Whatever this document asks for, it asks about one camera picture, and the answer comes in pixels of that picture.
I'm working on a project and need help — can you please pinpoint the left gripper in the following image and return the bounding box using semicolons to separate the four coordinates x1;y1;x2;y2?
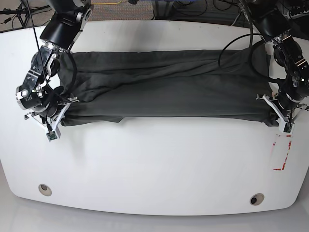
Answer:
256;92;309;127

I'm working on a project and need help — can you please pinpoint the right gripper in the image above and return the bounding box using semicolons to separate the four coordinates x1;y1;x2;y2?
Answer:
24;97;79;133

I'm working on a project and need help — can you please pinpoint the dark grey T-shirt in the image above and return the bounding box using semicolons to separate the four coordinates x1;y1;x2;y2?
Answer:
58;49;278;127

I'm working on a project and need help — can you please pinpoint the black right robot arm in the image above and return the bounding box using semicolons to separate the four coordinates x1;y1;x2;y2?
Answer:
15;0;94;141

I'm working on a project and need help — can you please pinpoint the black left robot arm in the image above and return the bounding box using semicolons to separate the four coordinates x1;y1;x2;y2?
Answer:
239;0;309;132

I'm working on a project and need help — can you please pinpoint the red tape rectangle marking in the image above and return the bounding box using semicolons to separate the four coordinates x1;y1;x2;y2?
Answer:
270;134;292;171

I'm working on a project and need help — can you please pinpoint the white power strip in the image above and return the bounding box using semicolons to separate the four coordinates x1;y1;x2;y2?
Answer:
288;4;309;19

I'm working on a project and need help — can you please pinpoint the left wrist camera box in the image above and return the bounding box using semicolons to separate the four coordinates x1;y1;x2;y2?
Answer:
279;121;295;134

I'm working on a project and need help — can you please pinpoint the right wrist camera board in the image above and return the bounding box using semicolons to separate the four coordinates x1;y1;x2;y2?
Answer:
46;129;61;142

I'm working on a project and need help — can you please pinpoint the left table cable grommet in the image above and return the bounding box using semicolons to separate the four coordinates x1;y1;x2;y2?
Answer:
38;184;52;197

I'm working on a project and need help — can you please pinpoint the table cable grommet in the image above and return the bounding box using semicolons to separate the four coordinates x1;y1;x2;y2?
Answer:
38;184;52;197
250;193;265;206

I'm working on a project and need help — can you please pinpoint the right table cable grommet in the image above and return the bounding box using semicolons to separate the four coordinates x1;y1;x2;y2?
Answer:
250;193;265;206

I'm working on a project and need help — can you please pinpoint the yellow cable on floor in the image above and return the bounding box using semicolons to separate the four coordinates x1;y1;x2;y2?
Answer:
93;0;121;6

